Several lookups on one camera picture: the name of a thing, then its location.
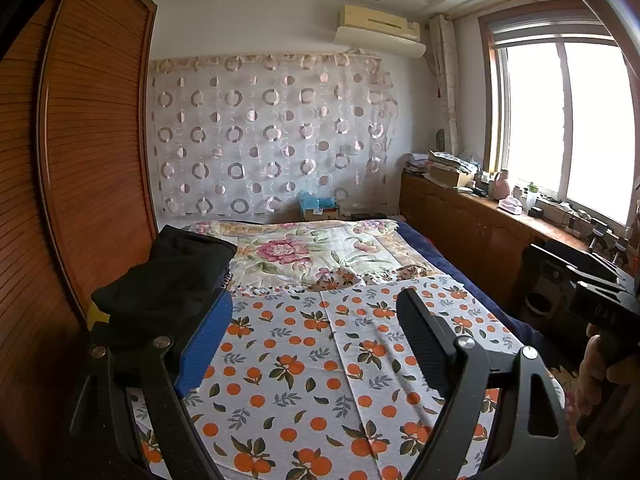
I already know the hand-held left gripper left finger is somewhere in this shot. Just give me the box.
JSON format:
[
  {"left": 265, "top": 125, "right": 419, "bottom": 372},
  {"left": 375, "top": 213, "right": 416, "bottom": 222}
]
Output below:
[{"left": 67, "top": 290, "right": 236, "bottom": 480}]

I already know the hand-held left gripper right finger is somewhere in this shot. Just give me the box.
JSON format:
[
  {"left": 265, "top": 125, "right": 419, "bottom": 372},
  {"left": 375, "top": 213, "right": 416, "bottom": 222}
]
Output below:
[{"left": 395, "top": 287, "right": 581, "bottom": 480}]

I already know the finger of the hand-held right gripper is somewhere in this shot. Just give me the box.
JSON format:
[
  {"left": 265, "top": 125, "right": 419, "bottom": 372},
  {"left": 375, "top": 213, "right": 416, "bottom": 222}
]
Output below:
[
  {"left": 572, "top": 285, "right": 640, "bottom": 306},
  {"left": 567, "top": 262, "right": 636, "bottom": 288}
]

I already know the black printed t-shirt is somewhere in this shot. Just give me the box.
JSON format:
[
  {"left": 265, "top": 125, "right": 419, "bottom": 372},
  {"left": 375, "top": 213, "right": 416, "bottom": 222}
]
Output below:
[{"left": 92, "top": 259, "right": 224, "bottom": 357}]

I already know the person's right hand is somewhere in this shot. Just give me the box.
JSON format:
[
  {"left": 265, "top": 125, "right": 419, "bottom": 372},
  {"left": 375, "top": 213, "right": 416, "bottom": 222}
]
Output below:
[{"left": 574, "top": 324, "right": 640, "bottom": 417}]

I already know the black round container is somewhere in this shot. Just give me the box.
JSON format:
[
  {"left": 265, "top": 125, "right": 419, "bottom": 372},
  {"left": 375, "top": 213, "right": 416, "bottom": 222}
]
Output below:
[{"left": 522, "top": 242, "right": 576, "bottom": 318}]

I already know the navy blanket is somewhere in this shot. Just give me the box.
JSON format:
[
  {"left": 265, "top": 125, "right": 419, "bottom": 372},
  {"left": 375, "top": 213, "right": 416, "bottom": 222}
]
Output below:
[{"left": 395, "top": 220, "right": 551, "bottom": 351}]

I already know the orange-print bed sheet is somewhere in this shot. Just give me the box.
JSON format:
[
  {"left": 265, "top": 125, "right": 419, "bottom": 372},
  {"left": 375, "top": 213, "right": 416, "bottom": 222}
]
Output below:
[{"left": 127, "top": 275, "right": 571, "bottom": 480}]

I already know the yellow cloth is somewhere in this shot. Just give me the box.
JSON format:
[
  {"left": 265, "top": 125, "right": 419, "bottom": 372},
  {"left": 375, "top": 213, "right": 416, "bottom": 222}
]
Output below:
[{"left": 87, "top": 307, "right": 112, "bottom": 332}]

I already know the low wooden cabinet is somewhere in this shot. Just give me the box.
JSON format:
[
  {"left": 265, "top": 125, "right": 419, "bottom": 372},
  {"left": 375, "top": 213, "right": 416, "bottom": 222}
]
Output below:
[{"left": 399, "top": 167, "right": 640, "bottom": 311}]

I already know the floral blanket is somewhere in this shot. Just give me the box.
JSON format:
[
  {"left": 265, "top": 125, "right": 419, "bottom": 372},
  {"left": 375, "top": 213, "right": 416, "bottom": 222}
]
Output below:
[{"left": 187, "top": 219, "right": 431, "bottom": 293}]

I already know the small cardboard box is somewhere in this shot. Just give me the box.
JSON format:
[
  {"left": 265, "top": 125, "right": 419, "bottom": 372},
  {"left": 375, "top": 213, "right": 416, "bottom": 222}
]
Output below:
[{"left": 300, "top": 205, "right": 342, "bottom": 221}]

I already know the flat cardboard box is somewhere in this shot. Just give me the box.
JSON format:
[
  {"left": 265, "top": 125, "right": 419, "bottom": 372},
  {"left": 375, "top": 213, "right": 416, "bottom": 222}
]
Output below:
[{"left": 429, "top": 165, "right": 476, "bottom": 189}]

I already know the large window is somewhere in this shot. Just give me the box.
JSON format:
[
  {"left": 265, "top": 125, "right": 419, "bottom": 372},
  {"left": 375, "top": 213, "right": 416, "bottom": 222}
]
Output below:
[{"left": 477, "top": 10, "right": 640, "bottom": 231}]

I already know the blue plastic bag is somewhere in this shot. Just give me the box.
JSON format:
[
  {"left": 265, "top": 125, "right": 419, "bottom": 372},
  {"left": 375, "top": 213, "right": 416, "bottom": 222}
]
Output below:
[{"left": 299, "top": 191, "right": 341, "bottom": 210}]

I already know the stack of papers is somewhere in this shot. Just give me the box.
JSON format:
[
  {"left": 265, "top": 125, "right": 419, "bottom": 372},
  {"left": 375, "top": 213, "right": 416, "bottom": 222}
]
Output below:
[{"left": 405, "top": 152, "right": 431, "bottom": 176}]

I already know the patterned grey bag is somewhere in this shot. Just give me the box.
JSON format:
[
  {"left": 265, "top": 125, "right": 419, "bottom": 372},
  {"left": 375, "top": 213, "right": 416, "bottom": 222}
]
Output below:
[{"left": 430, "top": 151, "right": 476, "bottom": 171}]

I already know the circle-patterned sheer curtain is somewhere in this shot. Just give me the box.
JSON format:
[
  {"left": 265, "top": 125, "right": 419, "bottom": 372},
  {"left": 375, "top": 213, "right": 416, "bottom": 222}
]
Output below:
[{"left": 149, "top": 52, "right": 398, "bottom": 218}]

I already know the wooden slatted wardrobe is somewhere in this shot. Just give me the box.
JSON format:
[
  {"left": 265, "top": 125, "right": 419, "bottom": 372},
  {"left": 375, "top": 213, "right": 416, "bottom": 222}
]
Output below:
[{"left": 0, "top": 0, "right": 161, "bottom": 461}]

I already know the tied patterned window curtain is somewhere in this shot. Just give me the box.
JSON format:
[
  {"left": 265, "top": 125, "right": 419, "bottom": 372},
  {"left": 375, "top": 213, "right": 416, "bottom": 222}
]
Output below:
[{"left": 427, "top": 14, "right": 461, "bottom": 156}]

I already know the wall air conditioner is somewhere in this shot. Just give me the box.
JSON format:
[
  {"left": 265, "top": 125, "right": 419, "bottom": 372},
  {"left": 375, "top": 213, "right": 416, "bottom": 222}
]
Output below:
[{"left": 334, "top": 4, "right": 427, "bottom": 57}]

